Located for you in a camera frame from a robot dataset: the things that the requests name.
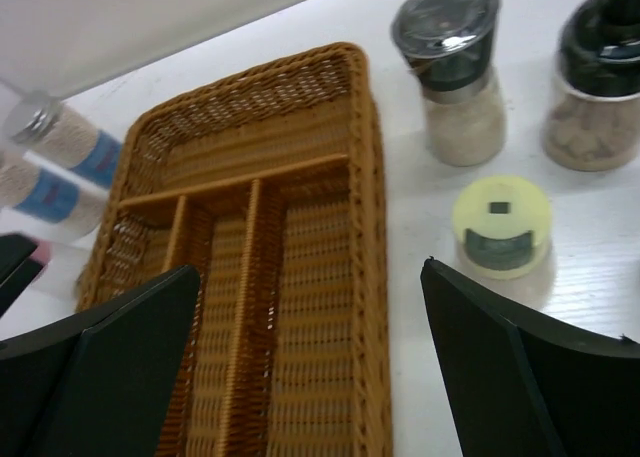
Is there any yellow cap spice bottle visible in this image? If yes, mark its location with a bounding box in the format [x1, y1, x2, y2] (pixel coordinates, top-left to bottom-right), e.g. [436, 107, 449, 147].
[452, 174, 552, 280]

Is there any black knob brown spice grinder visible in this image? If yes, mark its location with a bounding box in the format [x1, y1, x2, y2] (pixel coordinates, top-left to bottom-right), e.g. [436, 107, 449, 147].
[544, 0, 639, 172]

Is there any brown wicker divided basket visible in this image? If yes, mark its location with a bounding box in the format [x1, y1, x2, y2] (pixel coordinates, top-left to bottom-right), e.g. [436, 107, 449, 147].
[78, 42, 393, 456]

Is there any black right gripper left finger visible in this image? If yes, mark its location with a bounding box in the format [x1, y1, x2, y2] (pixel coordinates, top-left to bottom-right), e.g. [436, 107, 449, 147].
[1, 265, 200, 456]

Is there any silver cap blue label shaker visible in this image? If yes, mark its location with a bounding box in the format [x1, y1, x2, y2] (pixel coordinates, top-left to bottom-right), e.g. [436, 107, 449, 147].
[1, 91, 122, 189]

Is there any clear lid salt grinder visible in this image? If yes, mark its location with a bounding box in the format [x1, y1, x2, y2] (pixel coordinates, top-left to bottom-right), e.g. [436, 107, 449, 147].
[391, 0, 506, 167]

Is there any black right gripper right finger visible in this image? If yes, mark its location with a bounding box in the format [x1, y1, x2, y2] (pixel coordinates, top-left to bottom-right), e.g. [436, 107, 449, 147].
[421, 258, 639, 456]

